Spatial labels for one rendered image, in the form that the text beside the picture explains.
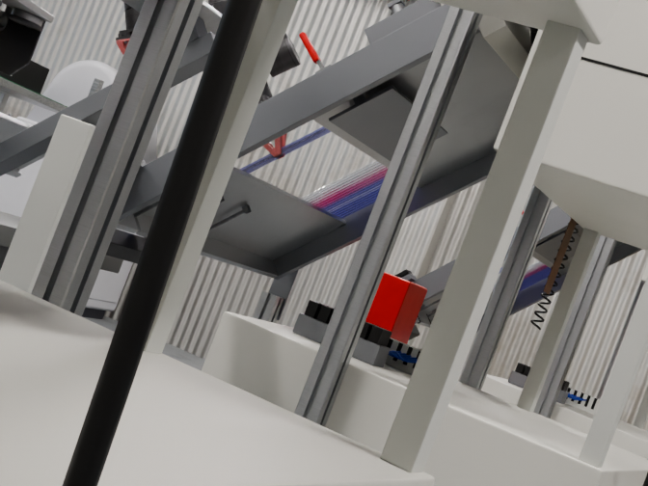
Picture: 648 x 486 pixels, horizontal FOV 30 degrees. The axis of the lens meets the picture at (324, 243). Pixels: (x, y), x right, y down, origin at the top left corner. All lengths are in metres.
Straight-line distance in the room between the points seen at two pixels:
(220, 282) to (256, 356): 4.89
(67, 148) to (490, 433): 0.74
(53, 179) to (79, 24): 5.83
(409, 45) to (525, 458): 0.66
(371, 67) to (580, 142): 0.36
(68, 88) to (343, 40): 1.53
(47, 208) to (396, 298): 1.31
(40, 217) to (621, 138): 0.84
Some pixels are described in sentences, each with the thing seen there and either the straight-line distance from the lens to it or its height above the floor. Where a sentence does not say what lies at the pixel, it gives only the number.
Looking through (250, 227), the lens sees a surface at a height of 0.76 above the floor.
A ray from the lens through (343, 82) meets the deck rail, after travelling 1.95.
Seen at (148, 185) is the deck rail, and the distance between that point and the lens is 2.07.
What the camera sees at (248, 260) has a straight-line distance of 2.56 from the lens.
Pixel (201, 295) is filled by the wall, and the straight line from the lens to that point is 6.85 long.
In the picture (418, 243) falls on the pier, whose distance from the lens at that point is 6.30.
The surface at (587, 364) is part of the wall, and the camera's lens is 6.21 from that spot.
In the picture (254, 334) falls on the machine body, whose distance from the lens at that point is 1.93.
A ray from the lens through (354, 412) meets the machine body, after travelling 1.85.
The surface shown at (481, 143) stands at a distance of 2.48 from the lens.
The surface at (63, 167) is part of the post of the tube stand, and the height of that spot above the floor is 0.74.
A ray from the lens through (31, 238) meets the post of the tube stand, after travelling 1.79.
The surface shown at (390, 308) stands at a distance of 2.91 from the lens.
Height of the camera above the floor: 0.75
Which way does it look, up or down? 1 degrees up
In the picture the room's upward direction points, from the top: 21 degrees clockwise
